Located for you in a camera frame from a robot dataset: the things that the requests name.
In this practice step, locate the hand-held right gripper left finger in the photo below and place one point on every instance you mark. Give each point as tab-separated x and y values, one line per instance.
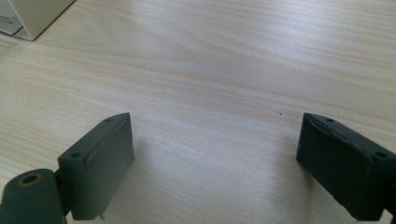
99	161

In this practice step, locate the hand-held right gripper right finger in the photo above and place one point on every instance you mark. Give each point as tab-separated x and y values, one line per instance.
342	168

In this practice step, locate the white box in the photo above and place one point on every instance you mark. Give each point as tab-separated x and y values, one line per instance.
34	14

